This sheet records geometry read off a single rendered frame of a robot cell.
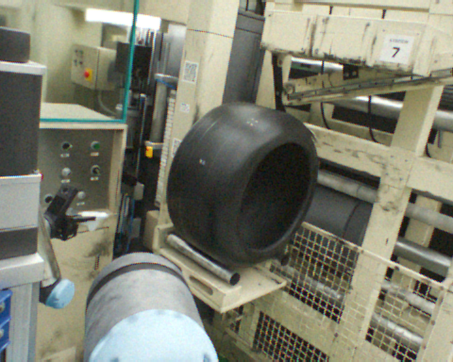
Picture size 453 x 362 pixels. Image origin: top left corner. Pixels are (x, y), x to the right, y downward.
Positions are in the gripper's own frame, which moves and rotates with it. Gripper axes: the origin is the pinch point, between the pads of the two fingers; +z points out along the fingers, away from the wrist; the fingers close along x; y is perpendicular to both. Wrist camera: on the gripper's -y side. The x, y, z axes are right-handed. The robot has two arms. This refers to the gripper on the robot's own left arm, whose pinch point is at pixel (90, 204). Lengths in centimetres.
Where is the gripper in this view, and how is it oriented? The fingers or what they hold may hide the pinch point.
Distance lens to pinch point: 144.8
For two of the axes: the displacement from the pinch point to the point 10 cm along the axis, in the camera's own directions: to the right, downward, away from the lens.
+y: -3.0, 9.0, 3.1
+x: 8.8, 3.9, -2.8
